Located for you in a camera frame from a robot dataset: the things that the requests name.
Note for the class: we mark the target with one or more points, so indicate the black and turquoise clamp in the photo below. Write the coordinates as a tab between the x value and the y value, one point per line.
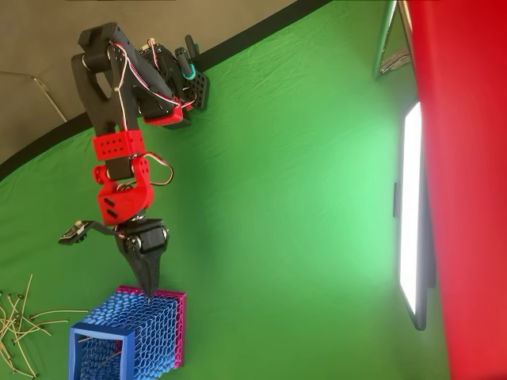
185	65

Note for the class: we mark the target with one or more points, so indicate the blue and pink lattice basket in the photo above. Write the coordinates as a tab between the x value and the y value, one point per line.
154	328

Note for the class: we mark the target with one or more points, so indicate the green table cloth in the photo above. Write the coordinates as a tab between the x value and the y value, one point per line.
277	198

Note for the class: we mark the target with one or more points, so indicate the chrome tube stand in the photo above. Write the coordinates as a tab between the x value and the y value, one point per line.
383	39

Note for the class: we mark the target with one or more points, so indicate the small camera on black bracket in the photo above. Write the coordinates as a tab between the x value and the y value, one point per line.
73	233

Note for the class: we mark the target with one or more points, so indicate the broad red post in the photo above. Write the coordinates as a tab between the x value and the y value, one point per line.
467	198

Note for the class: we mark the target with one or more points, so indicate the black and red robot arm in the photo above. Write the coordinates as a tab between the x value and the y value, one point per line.
119	146

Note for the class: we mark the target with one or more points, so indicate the thin chrome rod frame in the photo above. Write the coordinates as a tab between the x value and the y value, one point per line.
49	99

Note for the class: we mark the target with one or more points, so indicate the black flat light panel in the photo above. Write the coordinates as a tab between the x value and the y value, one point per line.
410	198

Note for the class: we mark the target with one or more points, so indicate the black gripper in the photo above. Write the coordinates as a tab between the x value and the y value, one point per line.
151	240

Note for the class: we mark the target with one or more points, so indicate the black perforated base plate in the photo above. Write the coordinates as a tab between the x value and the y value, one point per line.
200	89

